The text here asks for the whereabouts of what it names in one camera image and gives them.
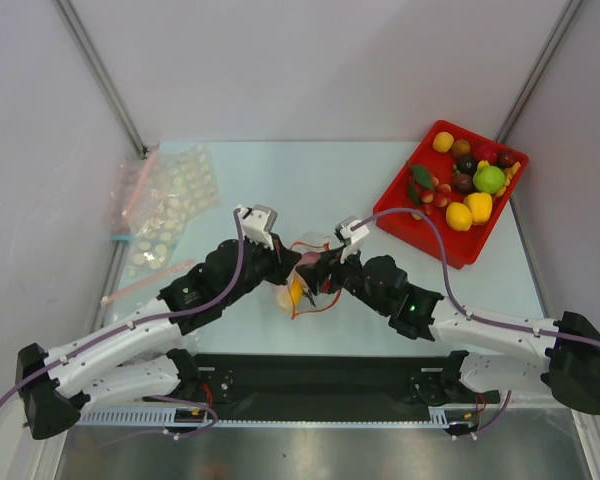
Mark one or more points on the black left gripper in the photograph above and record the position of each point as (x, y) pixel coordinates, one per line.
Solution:
(280, 258)

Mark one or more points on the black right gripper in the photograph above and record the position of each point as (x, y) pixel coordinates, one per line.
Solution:
(335, 273)

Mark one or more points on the purple onion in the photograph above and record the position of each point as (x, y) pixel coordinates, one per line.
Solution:
(310, 258)

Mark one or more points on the clear zip bag orange zipper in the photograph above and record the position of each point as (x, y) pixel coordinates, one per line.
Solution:
(309, 304)

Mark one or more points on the orange yellow mango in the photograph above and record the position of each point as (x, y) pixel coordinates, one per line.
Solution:
(290, 295)

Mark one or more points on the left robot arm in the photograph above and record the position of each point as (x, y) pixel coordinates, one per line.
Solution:
(134, 357)

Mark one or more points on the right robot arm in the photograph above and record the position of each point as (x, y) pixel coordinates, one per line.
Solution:
(557, 357)

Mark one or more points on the bag of white slices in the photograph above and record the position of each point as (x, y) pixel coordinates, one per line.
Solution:
(173, 187)

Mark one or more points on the pink zipper empty bag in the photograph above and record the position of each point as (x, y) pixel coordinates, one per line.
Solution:
(129, 288)

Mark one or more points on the red lychee cluster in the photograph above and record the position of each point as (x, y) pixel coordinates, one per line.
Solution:
(426, 192)

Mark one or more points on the yellow lemon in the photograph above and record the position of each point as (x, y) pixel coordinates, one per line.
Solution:
(458, 217)

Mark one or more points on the red plastic tray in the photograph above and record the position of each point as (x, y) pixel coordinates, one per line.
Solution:
(459, 180)

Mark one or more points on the yellow bell pepper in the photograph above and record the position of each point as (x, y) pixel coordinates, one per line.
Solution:
(480, 205)

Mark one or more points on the dark purple mangosteen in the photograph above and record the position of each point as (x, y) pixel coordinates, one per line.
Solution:
(466, 164)

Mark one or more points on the green apple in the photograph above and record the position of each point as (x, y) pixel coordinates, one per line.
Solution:
(489, 179)

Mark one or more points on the red apple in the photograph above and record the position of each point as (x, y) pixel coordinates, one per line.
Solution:
(487, 152)

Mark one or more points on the dark plum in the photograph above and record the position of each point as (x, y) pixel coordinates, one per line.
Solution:
(507, 159)

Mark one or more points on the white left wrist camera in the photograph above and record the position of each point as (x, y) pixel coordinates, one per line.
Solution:
(257, 223)

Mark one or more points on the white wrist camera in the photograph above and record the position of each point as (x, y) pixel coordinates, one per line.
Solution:
(351, 233)
(257, 223)

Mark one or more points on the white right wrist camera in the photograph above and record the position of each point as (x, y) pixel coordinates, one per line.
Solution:
(351, 233)

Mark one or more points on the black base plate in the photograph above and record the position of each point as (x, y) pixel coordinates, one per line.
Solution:
(322, 387)

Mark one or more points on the white cable duct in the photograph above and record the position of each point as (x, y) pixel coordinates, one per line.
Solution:
(183, 417)

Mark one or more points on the left aluminium frame post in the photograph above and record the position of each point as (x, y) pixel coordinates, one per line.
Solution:
(96, 66)

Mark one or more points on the aluminium frame post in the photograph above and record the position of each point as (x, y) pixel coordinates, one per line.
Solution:
(563, 25)
(96, 66)

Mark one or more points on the right aluminium frame post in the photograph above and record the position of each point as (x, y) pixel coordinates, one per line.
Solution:
(563, 25)

